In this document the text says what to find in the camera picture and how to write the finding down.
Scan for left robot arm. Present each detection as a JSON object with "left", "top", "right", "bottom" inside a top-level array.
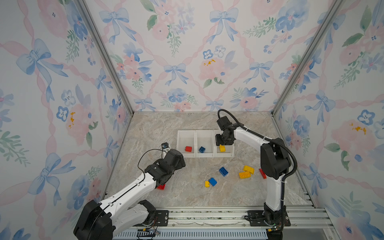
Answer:
[{"left": 74, "top": 149, "right": 186, "bottom": 240}]

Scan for blue square lego brick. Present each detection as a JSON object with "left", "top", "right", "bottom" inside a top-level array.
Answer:
[{"left": 199, "top": 146, "right": 206, "bottom": 153}]

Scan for red lego brick lower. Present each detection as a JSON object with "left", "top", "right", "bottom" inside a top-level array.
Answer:
[{"left": 157, "top": 184, "right": 166, "bottom": 190}]

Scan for red rounded lego brick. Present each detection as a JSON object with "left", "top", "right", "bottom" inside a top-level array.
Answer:
[{"left": 259, "top": 169, "right": 267, "bottom": 179}]

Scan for yellow rounded lego brick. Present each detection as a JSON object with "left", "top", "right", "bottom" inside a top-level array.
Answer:
[{"left": 219, "top": 145, "right": 226, "bottom": 153}]

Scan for right white bin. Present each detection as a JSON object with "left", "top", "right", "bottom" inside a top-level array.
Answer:
[{"left": 213, "top": 130, "right": 235, "bottom": 158}]

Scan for aluminium rail frame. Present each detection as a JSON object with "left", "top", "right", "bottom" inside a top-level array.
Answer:
[{"left": 113, "top": 205, "right": 338, "bottom": 240}]

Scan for right corner aluminium post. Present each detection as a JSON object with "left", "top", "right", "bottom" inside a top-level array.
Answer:
[{"left": 271, "top": 0, "right": 344, "bottom": 117}]

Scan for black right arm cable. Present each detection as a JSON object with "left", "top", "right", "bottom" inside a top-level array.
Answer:
[{"left": 217, "top": 108, "right": 298, "bottom": 211}]

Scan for blue lego brick centre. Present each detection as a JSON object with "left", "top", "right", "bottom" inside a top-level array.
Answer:
[{"left": 219, "top": 167, "right": 229, "bottom": 177}]

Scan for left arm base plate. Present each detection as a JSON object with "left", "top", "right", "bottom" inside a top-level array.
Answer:
[{"left": 134, "top": 209, "right": 170, "bottom": 227}]

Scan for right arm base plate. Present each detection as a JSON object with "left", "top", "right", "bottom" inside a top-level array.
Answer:
[{"left": 244, "top": 210, "right": 291, "bottom": 228}]

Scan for corner aluminium post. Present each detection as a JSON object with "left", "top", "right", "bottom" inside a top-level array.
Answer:
[
  {"left": 271, "top": 0, "right": 344, "bottom": 117},
  {"left": 75, "top": 0, "right": 134, "bottom": 117}
]

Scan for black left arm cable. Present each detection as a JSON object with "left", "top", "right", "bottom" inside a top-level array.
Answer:
[{"left": 137, "top": 148, "right": 169, "bottom": 181}]

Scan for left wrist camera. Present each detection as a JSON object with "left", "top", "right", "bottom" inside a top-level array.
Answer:
[{"left": 162, "top": 143, "right": 170, "bottom": 152}]

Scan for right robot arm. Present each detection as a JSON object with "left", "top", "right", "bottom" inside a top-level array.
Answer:
[{"left": 216, "top": 116, "right": 291, "bottom": 228}]

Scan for white bin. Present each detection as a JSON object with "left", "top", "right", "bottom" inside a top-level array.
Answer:
[
  {"left": 213, "top": 130, "right": 235, "bottom": 158},
  {"left": 177, "top": 130, "right": 197, "bottom": 158},
  {"left": 195, "top": 130, "right": 214, "bottom": 158}
]

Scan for blue lego brick small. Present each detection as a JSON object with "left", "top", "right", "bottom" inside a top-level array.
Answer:
[{"left": 209, "top": 178, "right": 218, "bottom": 187}]

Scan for yellow lego brick top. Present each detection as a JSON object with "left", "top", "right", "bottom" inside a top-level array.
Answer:
[{"left": 244, "top": 166, "right": 255, "bottom": 175}]

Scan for left corner aluminium post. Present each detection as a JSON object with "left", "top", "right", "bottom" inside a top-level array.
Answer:
[{"left": 75, "top": 0, "right": 134, "bottom": 117}]

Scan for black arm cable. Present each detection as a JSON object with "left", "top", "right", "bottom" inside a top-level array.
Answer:
[
  {"left": 217, "top": 108, "right": 298, "bottom": 211},
  {"left": 137, "top": 148, "right": 169, "bottom": 181}
]

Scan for middle white bin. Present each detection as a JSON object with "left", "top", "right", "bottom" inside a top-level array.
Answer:
[{"left": 195, "top": 130, "right": 214, "bottom": 158}]

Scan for left white bin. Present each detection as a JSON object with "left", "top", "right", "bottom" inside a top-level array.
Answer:
[{"left": 177, "top": 130, "right": 197, "bottom": 158}]

